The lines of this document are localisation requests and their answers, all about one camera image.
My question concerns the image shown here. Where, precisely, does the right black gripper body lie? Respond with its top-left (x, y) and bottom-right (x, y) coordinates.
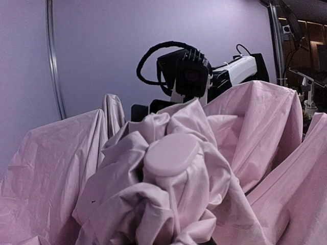
top-left (131, 99), bottom-right (183, 122)

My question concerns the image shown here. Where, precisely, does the pink and black folding umbrella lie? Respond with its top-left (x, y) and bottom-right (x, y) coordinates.
top-left (1, 81), bottom-right (326, 244)

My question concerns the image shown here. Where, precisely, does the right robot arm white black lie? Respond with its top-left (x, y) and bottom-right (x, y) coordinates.
top-left (131, 49), bottom-right (269, 122)

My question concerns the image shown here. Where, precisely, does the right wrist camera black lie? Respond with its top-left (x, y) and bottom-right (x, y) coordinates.
top-left (175, 49), bottom-right (212, 98)

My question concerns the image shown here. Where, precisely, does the left aluminium corner post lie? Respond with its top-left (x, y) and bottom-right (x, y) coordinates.
top-left (45, 0), bottom-right (67, 120)

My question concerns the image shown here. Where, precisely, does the aluminium corner post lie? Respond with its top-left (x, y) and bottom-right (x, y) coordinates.
top-left (267, 1), bottom-right (287, 87)
top-left (45, 0), bottom-right (67, 120)

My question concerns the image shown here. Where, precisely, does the right aluminium corner post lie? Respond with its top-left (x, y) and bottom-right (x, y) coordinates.
top-left (267, 1), bottom-right (287, 87)

